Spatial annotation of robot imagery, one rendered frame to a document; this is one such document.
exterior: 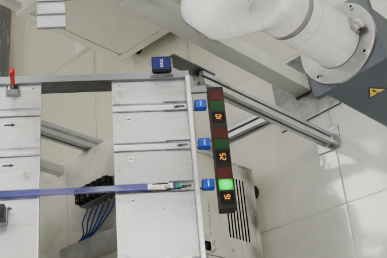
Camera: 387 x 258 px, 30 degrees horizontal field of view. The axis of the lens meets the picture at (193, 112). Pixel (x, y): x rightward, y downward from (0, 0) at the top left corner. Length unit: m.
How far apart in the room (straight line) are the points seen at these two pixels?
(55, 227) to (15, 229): 0.60
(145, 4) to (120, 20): 0.99
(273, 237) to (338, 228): 0.26
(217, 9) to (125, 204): 0.61
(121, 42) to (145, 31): 0.12
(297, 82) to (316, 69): 0.85
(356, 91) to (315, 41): 0.22
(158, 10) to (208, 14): 0.72
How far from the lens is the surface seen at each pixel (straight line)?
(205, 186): 1.75
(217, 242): 2.26
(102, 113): 3.36
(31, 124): 1.85
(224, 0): 1.32
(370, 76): 1.62
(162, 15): 2.06
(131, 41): 3.13
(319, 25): 1.49
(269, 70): 2.38
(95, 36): 3.09
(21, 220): 1.75
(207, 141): 1.80
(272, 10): 1.41
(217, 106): 1.87
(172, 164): 1.78
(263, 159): 2.60
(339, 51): 1.56
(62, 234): 2.30
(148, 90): 1.87
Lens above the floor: 1.95
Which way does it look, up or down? 42 degrees down
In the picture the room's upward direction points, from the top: 67 degrees counter-clockwise
